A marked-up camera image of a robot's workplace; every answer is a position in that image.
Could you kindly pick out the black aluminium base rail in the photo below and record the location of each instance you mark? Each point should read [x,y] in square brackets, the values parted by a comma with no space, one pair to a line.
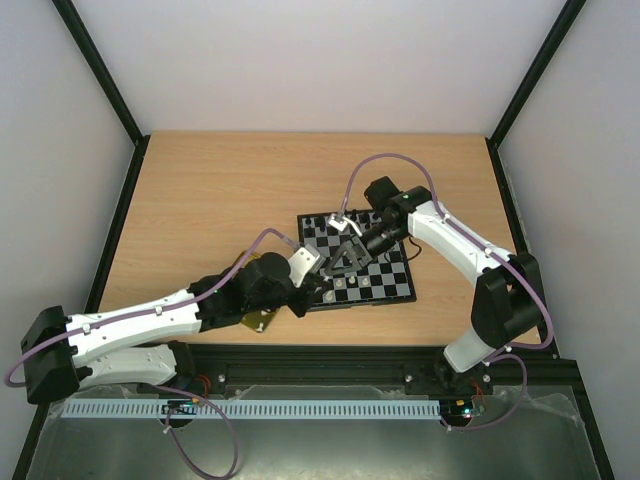
[419,370]

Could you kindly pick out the black chess pieces row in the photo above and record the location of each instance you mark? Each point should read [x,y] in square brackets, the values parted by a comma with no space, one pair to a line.
[317,224]

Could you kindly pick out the left black frame post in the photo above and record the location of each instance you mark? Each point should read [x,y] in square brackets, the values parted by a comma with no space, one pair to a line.
[73,22]

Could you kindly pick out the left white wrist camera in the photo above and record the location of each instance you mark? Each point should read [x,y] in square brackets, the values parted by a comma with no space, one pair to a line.
[307,259]

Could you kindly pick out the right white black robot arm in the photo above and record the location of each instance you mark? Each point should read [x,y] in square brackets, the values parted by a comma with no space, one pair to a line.
[508,294]

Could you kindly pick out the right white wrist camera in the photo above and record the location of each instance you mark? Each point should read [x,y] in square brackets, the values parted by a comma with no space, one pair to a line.
[340,222]

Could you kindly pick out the right black frame post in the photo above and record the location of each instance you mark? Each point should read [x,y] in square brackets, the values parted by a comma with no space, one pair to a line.
[545,54]

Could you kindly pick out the black frame post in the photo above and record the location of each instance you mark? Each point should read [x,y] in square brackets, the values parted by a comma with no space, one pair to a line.
[545,54]
[73,22]

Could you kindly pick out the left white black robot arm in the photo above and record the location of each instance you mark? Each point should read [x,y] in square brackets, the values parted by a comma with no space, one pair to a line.
[65,353]

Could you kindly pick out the gold metal tray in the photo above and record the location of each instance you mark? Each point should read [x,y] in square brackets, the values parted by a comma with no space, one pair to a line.
[257,320]

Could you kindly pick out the black grey chess board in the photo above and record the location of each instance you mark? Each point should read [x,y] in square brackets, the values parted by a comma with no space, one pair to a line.
[390,277]

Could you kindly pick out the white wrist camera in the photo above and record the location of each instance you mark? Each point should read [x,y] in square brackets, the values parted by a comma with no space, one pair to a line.
[307,259]
[340,222]

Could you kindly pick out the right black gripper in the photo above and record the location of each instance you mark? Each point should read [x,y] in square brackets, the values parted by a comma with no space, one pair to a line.
[360,250]

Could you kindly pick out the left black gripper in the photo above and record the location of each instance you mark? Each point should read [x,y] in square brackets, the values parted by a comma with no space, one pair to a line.
[307,294]

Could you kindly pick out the light blue slotted cable duct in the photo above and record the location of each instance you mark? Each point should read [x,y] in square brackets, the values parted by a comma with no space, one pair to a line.
[252,409]

